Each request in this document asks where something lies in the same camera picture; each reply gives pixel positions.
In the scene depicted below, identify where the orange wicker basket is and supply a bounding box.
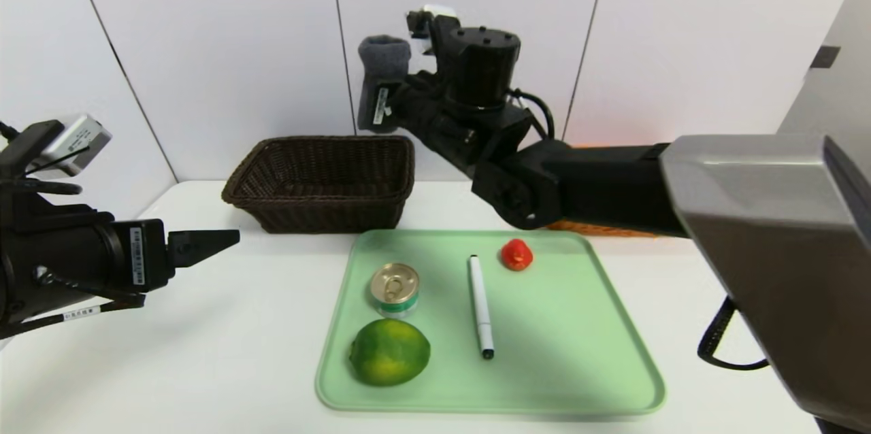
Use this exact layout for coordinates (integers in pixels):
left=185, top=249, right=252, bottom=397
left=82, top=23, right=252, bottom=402
left=548, top=141, right=674, bottom=239

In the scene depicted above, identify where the light green plastic tray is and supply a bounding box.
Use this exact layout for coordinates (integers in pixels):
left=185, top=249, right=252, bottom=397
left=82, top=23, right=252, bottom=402
left=315, top=229, right=666, bottom=416

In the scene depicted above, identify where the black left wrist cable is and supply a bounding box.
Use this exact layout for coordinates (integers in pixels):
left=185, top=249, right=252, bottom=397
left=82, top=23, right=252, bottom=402
left=0, top=265, right=147, bottom=341

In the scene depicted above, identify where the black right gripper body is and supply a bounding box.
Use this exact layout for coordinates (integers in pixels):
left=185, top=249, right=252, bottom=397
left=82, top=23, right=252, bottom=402
left=357, top=75, right=448, bottom=134

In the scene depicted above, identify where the grey sock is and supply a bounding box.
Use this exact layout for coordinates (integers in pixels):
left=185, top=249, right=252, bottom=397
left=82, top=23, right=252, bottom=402
left=359, top=35, right=412, bottom=84

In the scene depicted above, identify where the dark brown wicker basket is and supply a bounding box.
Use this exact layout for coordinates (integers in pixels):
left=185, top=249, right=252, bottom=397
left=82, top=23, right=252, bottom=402
left=222, top=135, right=416, bottom=234

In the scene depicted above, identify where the teal cat food can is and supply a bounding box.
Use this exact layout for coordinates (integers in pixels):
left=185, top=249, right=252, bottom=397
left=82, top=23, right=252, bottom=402
left=370, top=263, right=421, bottom=319

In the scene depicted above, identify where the green citrus fruit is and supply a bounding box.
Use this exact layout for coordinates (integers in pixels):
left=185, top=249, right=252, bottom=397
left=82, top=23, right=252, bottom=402
left=349, top=318, right=431, bottom=387

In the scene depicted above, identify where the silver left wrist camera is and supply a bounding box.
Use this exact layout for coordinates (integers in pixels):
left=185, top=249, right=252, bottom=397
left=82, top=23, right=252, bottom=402
left=27, top=114, right=113, bottom=180

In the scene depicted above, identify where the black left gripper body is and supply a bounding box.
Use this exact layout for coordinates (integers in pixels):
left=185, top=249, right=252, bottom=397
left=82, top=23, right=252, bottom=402
left=5, top=210, right=176, bottom=318

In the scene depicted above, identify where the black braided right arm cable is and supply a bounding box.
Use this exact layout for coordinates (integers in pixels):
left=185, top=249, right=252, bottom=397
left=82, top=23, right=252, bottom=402
left=697, top=296, right=770, bottom=371

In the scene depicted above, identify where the small red strawberry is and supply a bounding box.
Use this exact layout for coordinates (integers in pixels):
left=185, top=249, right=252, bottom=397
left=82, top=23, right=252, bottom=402
left=501, top=238, right=534, bottom=271

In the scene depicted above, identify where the white marker pen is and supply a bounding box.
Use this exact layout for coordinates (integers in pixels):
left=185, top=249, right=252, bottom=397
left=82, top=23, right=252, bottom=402
left=468, top=254, right=495, bottom=360

